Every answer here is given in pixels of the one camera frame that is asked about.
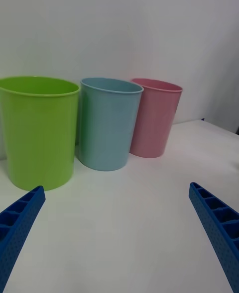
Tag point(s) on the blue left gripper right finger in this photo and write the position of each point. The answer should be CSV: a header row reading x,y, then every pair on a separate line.
x,y
221,238

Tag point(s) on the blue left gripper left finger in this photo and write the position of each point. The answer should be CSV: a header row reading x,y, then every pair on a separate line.
x,y
17,233

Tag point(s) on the green plastic bin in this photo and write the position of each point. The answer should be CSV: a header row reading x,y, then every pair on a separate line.
x,y
39,133

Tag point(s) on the pink plastic bin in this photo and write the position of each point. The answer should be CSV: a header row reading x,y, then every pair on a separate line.
x,y
156,121

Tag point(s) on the pale blue plastic bin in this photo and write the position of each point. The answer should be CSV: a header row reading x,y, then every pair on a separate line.
x,y
105,128

